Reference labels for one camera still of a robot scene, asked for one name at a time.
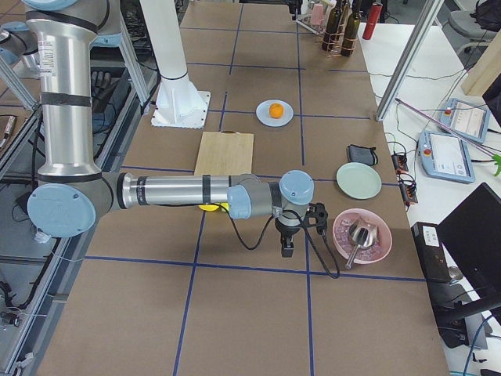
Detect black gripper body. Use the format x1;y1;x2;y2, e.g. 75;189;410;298
275;219;301;239

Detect light blue plate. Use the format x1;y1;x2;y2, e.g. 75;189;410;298
256;99;294;128

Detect orange fruit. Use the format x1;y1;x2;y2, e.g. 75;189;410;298
269;103;284;119

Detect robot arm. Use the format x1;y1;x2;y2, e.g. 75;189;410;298
23;1;314;257

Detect light green plate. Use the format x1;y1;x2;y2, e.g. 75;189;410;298
336;162;382;200

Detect pink bowl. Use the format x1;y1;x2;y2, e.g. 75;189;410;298
332;208;392;265

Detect metal scoop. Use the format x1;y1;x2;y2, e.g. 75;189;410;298
345;217;379;269

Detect yellow lemon outer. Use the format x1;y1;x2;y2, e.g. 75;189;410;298
198;204;220;212

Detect wooden cutting board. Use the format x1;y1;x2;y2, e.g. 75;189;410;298
194;132;254;176

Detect folded grey cloth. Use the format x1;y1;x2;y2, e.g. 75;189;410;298
347;144;379;166

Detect black power strip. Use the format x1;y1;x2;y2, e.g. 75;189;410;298
391;153;418;208

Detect teach pendant near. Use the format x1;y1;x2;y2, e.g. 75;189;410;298
418;130;475;184

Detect teach pendant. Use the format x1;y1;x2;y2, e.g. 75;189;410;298
418;130;475;184
440;98;491;143

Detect black computer monitor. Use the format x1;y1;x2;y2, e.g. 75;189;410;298
433;183;500;349

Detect dark green wine bottle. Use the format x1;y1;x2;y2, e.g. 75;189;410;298
341;0;362;57

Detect teach pendant far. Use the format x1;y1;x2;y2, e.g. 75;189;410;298
440;98;491;143

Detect red thermos bottle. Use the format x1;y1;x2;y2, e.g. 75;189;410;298
362;2;383;40

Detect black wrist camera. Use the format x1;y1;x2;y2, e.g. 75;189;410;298
305;203;328;237

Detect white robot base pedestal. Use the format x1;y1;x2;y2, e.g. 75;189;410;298
140;0;211;129

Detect copper wire bottle rack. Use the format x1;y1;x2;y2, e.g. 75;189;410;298
322;23;358;57

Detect aluminium frame post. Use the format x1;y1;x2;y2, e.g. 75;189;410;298
375;0;444;122

